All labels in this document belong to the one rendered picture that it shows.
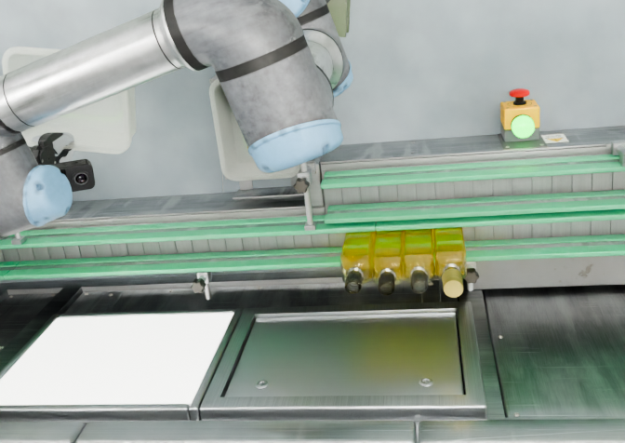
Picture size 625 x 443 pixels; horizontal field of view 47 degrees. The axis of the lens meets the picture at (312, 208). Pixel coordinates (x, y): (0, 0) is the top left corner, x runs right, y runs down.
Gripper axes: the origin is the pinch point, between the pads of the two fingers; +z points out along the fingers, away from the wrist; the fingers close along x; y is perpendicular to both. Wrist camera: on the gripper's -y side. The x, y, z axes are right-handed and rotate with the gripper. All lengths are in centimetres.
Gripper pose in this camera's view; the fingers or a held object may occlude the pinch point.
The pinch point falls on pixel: (73, 141)
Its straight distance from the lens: 134.7
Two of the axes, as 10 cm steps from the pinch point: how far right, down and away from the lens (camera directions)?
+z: 1.3, -4.7, 8.7
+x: 0.2, 8.8, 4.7
